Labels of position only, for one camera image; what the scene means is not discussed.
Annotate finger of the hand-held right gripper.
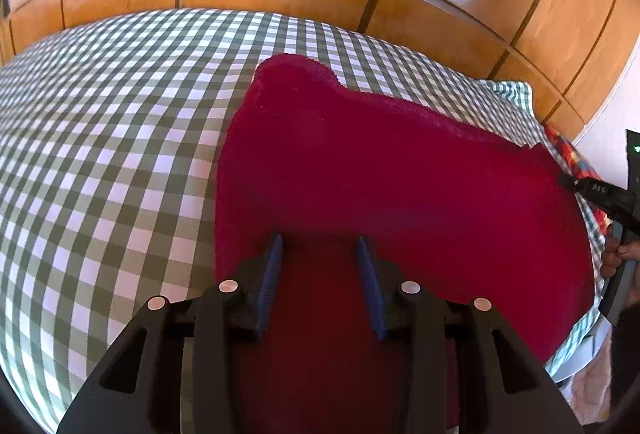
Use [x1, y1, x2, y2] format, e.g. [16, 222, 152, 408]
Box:
[557, 171, 640, 235]

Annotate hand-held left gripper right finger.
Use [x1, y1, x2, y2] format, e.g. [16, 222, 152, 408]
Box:
[356, 235, 585, 434]

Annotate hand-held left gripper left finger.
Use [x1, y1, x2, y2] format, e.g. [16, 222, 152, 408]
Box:
[57, 234, 285, 434]

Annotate red fleece garment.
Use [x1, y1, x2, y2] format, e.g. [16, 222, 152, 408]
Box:
[214, 54, 598, 434]

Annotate person's right hand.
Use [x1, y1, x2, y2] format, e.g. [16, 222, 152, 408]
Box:
[600, 224, 640, 279]

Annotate colourful patterned cloth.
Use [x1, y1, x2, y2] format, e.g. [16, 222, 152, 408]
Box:
[542, 123, 608, 225]

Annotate pale pink cloth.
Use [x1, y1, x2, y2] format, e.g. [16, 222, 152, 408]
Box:
[555, 329, 613, 425]

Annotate green white checkered blanket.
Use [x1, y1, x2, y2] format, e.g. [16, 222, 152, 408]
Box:
[0, 8, 608, 434]

